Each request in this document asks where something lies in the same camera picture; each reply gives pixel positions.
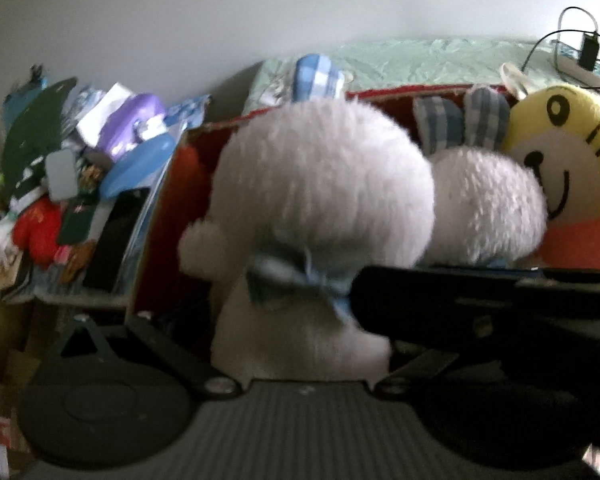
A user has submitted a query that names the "white power strip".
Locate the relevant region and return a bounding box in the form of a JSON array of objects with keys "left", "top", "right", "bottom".
[{"left": 552, "top": 40, "right": 600, "bottom": 101}]

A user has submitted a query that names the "large white plush rabbit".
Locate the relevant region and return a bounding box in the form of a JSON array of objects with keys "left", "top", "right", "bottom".
[{"left": 177, "top": 52, "right": 436, "bottom": 386}]

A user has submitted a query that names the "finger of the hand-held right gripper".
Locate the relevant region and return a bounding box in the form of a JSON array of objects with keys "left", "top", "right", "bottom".
[{"left": 349, "top": 264, "right": 526, "bottom": 348}]

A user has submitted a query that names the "red cloth item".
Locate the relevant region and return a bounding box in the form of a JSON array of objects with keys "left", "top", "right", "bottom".
[{"left": 12, "top": 197, "right": 63, "bottom": 266}]

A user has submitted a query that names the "dark green bag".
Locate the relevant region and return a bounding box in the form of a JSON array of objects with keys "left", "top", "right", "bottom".
[{"left": 0, "top": 77, "right": 78, "bottom": 201}]

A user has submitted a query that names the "brown cardboard box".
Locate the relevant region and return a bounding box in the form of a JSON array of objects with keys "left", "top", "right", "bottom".
[{"left": 0, "top": 300, "right": 46, "bottom": 480}]

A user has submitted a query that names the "red cardboard box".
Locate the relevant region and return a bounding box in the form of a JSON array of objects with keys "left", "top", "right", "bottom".
[{"left": 130, "top": 82, "right": 526, "bottom": 321}]

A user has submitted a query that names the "black flat case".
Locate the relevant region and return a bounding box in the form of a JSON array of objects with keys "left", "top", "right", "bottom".
[{"left": 82, "top": 187, "right": 151, "bottom": 293}]

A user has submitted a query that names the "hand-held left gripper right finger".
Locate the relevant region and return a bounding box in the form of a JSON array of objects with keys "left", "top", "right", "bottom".
[{"left": 379, "top": 349, "right": 462, "bottom": 399}]

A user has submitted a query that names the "black charger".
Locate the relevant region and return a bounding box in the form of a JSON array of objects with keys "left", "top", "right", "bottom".
[{"left": 579, "top": 32, "right": 600, "bottom": 72}]

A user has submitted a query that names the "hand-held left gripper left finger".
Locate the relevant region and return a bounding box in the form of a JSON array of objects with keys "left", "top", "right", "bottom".
[{"left": 55, "top": 312, "right": 241, "bottom": 401}]

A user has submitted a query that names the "black charger cable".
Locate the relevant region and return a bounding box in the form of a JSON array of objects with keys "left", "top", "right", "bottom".
[{"left": 520, "top": 6, "right": 600, "bottom": 96}]

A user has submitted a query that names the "blue plastic case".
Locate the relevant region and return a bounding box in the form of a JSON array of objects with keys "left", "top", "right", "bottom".
[{"left": 100, "top": 137, "right": 176, "bottom": 196}]

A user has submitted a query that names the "grey card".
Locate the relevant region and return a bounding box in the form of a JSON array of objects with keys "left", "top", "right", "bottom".
[{"left": 45, "top": 151, "right": 77, "bottom": 202}]

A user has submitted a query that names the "yellow tiger plush toy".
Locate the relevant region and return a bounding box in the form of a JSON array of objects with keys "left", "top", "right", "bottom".
[{"left": 500, "top": 84, "right": 600, "bottom": 271}]

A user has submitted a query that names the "white strap loop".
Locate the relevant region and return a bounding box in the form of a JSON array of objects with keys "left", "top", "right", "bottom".
[{"left": 499, "top": 62, "right": 531, "bottom": 101}]

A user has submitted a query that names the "small white plush rabbit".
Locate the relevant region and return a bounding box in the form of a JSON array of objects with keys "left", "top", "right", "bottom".
[{"left": 412, "top": 85, "right": 548, "bottom": 268}]

